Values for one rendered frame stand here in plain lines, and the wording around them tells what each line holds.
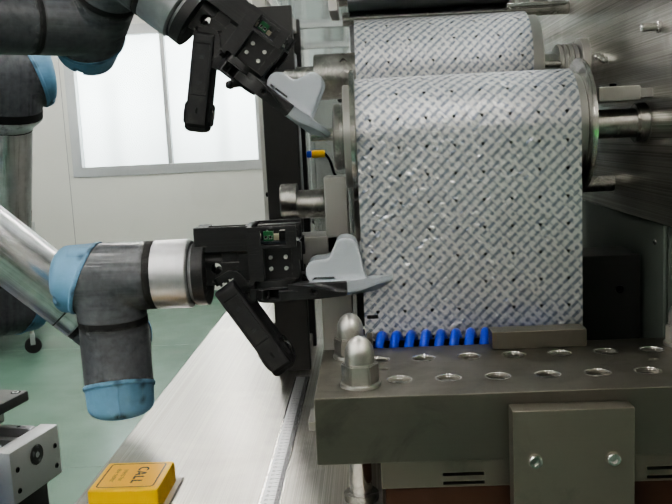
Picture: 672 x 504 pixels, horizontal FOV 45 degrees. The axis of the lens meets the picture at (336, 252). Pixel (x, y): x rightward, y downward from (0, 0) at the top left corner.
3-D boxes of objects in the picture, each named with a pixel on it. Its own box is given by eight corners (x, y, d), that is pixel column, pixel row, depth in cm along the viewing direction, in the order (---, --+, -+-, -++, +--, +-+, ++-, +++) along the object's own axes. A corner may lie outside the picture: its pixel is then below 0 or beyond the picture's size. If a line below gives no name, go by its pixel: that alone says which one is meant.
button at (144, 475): (110, 484, 86) (108, 462, 85) (176, 481, 85) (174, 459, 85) (88, 514, 79) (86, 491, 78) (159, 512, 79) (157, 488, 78)
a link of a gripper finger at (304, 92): (352, 99, 90) (286, 49, 90) (320, 143, 91) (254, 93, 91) (354, 101, 93) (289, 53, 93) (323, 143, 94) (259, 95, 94)
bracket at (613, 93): (586, 103, 93) (586, 86, 93) (637, 101, 93) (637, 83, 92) (598, 102, 88) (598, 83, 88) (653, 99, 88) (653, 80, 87)
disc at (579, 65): (560, 188, 99) (559, 64, 97) (565, 188, 99) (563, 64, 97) (594, 195, 85) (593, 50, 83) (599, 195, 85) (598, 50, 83)
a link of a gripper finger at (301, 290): (346, 283, 84) (261, 286, 84) (347, 298, 84) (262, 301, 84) (348, 275, 88) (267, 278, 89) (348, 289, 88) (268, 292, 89)
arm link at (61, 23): (17, 32, 100) (34, -38, 92) (104, 36, 107) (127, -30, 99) (35, 80, 97) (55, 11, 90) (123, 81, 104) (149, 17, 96)
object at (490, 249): (365, 346, 89) (358, 178, 87) (581, 338, 88) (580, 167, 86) (365, 347, 89) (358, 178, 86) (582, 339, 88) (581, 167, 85)
